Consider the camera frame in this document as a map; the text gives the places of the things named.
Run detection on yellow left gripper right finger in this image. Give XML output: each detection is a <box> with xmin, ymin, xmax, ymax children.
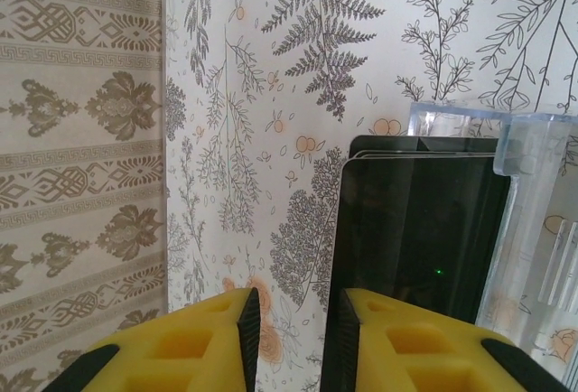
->
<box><xmin>319</xmin><ymin>287</ymin><xmax>573</xmax><ymax>392</ymax></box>

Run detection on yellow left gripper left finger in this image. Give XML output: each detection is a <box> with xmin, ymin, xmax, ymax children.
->
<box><xmin>52</xmin><ymin>286</ymin><xmax>263</xmax><ymax>392</ymax></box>

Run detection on black glossy tablets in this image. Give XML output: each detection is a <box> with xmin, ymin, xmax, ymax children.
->
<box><xmin>322</xmin><ymin>155</ymin><xmax>514</xmax><ymax>392</ymax></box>

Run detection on clear acrylic card stand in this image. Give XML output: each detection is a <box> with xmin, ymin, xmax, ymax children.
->
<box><xmin>407</xmin><ymin>101</ymin><xmax>578</xmax><ymax>366</ymax></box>

